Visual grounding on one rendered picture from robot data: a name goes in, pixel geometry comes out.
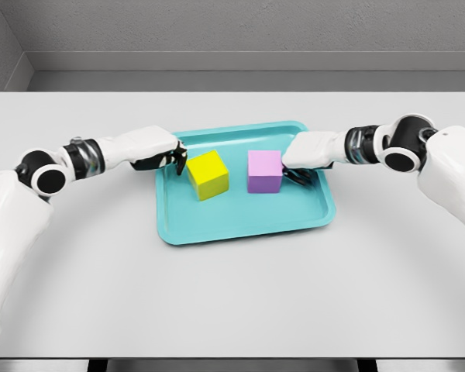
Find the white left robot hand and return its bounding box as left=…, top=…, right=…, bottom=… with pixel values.
left=126, top=126, right=189, bottom=176

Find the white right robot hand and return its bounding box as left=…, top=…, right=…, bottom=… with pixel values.
left=281, top=130, right=338, bottom=186

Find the purple cube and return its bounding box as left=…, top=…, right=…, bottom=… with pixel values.
left=246, top=150, right=284, bottom=194

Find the yellow cube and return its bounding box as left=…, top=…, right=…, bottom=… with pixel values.
left=186, top=150, right=230, bottom=202

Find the teal tray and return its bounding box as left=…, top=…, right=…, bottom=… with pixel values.
left=155, top=120, right=337, bottom=246

